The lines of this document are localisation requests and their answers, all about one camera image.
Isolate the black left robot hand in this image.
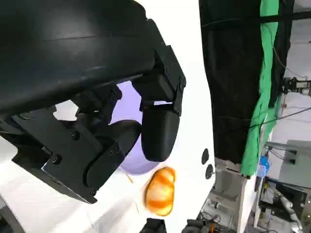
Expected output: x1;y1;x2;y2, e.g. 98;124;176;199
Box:
0;0;187;205

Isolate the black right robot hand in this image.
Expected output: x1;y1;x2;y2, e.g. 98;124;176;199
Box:
142;217;169;233

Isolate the orange toy bread roll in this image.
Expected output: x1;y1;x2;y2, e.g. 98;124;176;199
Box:
144;166;177;217

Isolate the lilac plate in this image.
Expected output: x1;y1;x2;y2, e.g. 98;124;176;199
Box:
108;82;166;176

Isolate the grey machine box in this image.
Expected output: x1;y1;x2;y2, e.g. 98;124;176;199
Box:
278;139;311;183

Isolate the black cloth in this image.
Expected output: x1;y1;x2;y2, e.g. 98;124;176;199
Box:
198;0;293;166

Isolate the green cloth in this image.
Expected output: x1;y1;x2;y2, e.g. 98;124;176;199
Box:
240;0;284;181

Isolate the black horizontal pole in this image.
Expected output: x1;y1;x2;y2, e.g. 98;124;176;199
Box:
260;11;311;24

